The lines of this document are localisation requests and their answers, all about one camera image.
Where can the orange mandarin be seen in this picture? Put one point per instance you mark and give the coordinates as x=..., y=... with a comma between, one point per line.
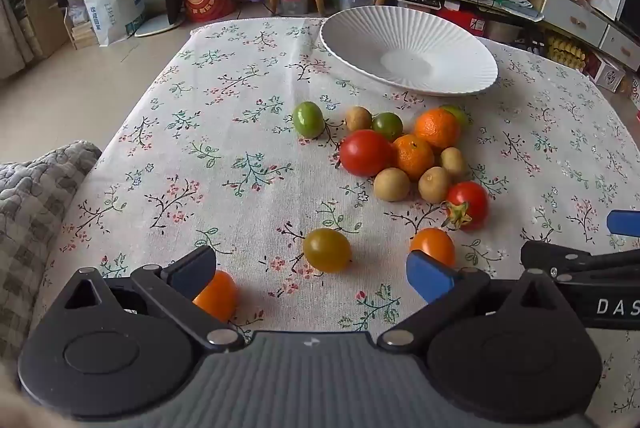
x=414, y=157
x=437, y=128

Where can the white paper bag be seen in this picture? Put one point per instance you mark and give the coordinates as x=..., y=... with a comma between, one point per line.
x=112, y=13

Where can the large red tomato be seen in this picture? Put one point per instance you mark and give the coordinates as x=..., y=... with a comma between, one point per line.
x=365, y=152

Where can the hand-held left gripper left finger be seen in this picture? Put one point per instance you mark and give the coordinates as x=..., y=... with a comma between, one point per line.
x=192, y=270

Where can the red box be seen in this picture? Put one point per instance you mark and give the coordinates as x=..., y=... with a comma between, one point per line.
x=457, y=18

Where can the tan longan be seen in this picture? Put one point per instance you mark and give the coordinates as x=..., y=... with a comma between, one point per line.
x=434, y=184
x=392, y=183
x=454, y=161
x=358, y=118

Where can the small red tomato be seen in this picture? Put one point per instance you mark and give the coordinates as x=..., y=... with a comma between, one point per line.
x=470, y=203

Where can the yellow egg tray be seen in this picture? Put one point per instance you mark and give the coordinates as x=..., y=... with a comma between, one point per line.
x=567, y=50

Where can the yellow-green cherry tomato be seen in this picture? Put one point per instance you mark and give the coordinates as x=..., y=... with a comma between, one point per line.
x=327, y=250

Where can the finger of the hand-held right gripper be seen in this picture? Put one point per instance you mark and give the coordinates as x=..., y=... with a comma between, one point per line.
x=625, y=223
x=575, y=263

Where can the orange cherry tomato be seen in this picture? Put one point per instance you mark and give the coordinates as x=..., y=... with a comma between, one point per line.
x=434, y=244
x=222, y=298

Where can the green jujube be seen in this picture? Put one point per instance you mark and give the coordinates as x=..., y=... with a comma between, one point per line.
x=308, y=119
x=459, y=114
x=389, y=124

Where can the white patterned box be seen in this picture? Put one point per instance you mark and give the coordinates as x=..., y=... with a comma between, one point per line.
x=605, y=73

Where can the floral tablecloth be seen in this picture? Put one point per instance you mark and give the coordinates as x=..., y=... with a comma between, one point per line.
x=225, y=158

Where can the grey checkered blanket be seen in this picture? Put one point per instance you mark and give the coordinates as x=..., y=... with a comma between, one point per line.
x=30, y=218

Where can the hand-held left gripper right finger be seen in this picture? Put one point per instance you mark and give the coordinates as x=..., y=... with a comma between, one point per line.
x=430, y=275

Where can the white ribbed plate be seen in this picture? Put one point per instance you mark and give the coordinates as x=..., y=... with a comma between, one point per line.
x=410, y=58

